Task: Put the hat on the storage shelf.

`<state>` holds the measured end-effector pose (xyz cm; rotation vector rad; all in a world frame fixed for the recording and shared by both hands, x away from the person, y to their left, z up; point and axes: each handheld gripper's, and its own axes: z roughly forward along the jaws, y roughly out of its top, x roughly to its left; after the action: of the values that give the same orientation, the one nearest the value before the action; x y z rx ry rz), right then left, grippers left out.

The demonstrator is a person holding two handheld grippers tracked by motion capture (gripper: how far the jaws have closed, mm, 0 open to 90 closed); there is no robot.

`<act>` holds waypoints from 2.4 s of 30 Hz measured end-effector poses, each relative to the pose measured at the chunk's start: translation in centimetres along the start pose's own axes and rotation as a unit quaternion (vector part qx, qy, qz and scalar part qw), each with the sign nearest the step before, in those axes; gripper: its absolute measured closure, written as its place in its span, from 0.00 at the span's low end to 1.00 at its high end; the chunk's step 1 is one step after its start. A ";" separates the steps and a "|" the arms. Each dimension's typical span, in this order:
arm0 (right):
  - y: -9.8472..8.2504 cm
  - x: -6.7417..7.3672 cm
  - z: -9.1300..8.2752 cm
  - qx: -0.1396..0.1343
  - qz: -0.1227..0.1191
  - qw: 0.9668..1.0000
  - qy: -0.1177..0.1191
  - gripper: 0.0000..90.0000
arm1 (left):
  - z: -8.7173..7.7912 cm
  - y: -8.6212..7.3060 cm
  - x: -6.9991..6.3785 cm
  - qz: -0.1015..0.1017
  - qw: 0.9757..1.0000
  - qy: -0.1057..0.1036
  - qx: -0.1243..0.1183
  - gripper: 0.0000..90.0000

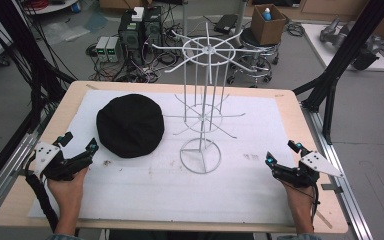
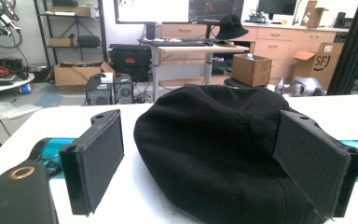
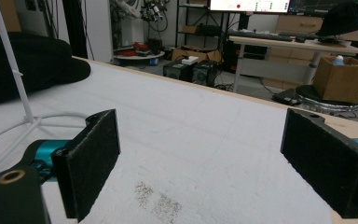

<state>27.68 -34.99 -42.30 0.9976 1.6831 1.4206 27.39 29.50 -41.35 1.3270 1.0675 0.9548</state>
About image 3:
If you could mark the round white table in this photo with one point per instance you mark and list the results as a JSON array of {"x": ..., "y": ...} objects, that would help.
[{"x": 138, "y": 57}]

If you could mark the black keyboard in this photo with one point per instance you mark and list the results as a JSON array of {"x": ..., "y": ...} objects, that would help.
[{"x": 261, "y": 35}]

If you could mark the round black metal stool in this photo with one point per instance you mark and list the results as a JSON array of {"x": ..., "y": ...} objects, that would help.
[{"x": 326, "y": 104}]

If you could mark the dark computer monitor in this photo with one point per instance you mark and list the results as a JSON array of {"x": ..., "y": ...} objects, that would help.
[{"x": 310, "y": 7}]

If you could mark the light wooden office desk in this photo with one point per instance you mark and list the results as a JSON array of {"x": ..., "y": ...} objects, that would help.
[{"x": 292, "y": 45}]

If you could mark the black computer case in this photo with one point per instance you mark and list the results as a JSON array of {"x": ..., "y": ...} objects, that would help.
[
  {"x": 205, "y": 73},
  {"x": 177, "y": 71}
]

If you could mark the flat black device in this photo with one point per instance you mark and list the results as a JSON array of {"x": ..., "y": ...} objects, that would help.
[{"x": 287, "y": 97}]

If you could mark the black bucket hat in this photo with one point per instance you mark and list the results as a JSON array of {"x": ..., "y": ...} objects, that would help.
[{"x": 34, "y": 62}]

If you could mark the red tool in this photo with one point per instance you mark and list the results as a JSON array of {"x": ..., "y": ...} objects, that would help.
[{"x": 140, "y": 46}]

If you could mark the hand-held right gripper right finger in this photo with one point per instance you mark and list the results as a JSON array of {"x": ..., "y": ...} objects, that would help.
[{"x": 326, "y": 158}]

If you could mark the white table cloth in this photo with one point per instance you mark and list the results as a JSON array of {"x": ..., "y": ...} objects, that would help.
[{"x": 183, "y": 124}]

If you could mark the small white box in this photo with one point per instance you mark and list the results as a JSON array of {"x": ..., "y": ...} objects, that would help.
[{"x": 190, "y": 60}]

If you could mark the open cardboard box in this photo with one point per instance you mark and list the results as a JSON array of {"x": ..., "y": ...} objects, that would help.
[{"x": 338, "y": 81}]

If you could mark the black hat on desk stand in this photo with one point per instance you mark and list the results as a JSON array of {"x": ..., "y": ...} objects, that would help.
[{"x": 343, "y": 18}]

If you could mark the white hat stand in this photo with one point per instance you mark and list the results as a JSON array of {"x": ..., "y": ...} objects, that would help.
[{"x": 12, "y": 59}]

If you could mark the bright computer monitor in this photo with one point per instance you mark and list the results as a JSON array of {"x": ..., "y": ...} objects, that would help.
[{"x": 250, "y": 5}]

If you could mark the flat cardboard box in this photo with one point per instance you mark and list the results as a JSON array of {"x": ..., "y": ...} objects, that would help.
[{"x": 199, "y": 54}]

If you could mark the black metal shelf rack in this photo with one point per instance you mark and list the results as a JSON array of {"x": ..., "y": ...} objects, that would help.
[{"x": 199, "y": 29}]

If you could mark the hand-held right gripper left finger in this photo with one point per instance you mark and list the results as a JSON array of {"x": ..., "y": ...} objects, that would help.
[{"x": 85, "y": 168}]

